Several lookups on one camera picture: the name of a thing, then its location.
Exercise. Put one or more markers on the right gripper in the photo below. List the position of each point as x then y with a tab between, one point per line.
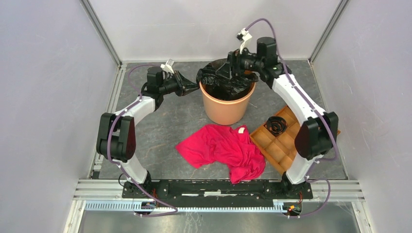
234	59

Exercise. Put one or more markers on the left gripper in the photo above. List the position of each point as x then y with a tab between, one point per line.
181	81

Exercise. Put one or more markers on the orange trash bin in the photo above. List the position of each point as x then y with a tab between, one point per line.
225	112

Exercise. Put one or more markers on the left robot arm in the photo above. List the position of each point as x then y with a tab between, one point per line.
117	140

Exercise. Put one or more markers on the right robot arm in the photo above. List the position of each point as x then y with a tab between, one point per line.
318	128

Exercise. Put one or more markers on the black trash bag roll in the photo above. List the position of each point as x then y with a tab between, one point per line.
276	125

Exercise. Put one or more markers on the red cloth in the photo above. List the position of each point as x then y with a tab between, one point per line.
231	147

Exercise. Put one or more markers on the orange compartment tray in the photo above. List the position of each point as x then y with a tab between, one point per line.
279	150

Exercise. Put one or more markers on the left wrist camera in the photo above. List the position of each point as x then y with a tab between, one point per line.
168	66

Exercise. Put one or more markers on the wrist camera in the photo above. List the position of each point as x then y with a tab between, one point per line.
168	66
244	38

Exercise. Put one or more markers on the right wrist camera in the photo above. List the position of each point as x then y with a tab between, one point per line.
244	38

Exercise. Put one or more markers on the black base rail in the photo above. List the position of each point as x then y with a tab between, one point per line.
217	193

